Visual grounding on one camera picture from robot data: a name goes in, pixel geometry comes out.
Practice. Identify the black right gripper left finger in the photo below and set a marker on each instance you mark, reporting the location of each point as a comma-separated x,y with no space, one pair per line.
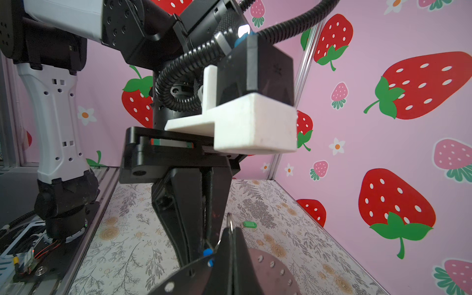
220,281

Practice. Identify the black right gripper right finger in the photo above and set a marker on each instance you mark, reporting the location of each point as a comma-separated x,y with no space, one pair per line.
244,279

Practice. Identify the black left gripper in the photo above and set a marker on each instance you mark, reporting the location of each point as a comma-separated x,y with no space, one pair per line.
172,159

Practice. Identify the blue plastic key tag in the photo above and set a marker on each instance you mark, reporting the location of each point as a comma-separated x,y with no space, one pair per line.
209,252

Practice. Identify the green plastic key tag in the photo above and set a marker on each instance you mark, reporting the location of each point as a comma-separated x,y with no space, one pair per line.
250,224

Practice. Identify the silver split keyring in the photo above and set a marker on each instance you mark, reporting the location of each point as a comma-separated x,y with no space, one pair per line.
229,223

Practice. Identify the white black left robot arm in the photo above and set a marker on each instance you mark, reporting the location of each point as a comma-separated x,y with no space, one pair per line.
177,92

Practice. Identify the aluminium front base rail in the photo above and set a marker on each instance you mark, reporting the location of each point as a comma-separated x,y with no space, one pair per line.
72,211

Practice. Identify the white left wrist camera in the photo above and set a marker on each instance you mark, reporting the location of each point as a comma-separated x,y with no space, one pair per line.
246,100

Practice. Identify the left aluminium corner post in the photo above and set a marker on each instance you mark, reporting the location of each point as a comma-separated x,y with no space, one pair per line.
302,71

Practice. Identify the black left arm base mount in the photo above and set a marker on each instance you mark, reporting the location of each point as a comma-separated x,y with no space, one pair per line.
36,255

